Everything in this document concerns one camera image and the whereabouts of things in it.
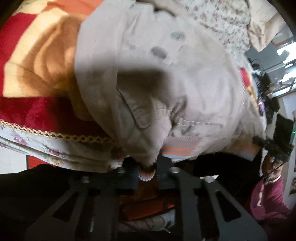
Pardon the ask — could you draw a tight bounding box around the beige jacket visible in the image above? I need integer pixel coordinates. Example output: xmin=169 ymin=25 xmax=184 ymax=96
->
xmin=74 ymin=1 xmax=263 ymax=181

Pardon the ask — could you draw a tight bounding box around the magenta sleeve forearm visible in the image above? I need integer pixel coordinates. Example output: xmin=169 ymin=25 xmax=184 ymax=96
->
xmin=250 ymin=176 xmax=292 ymax=221

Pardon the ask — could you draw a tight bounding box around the person's right hand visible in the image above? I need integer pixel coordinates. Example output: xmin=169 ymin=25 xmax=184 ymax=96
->
xmin=262 ymin=154 xmax=283 ymax=183

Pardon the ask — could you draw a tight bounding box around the beige curtain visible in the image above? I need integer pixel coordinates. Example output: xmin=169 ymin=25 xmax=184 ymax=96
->
xmin=247 ymin=0 xmax=286 ymax=52

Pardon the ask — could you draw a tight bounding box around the orange red yellow blanket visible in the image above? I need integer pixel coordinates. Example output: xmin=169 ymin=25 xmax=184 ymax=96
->
xmin=1 ymin=1 xmax=112 ymax=144

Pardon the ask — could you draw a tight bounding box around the floral bed quilt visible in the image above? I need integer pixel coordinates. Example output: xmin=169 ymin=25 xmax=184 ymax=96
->
xmin=179 ymin=0 xmax=251 ymax=59

